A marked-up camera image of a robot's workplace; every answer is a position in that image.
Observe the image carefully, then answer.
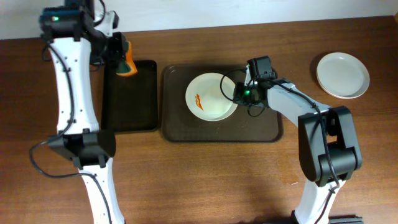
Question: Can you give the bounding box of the green and orange sponge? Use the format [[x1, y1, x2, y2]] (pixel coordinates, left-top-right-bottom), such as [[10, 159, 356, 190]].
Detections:
[[116, 41, 137, 77]]

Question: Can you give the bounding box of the pale plate top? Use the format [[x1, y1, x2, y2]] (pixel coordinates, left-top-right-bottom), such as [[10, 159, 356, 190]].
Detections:
[[316, 52, 371, 100]]

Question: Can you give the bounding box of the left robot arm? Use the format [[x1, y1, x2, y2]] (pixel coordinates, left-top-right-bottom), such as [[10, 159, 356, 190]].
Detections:
[[39, 0, 137, 223]]

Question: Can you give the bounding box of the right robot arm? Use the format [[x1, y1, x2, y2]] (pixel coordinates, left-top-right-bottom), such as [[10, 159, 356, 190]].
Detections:
[[231, 56, 364, 223]]

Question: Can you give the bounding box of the black rectangular tray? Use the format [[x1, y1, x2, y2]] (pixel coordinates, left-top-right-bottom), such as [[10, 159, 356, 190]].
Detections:
[[101, 60, 158, 134]]

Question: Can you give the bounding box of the brown serving tray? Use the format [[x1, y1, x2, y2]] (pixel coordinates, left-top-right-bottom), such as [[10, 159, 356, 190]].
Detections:
[[161, 65, 284, 142]]

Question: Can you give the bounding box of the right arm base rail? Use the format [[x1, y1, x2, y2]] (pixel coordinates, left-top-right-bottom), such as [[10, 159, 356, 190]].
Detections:
[[329, 217, 364, 224]]

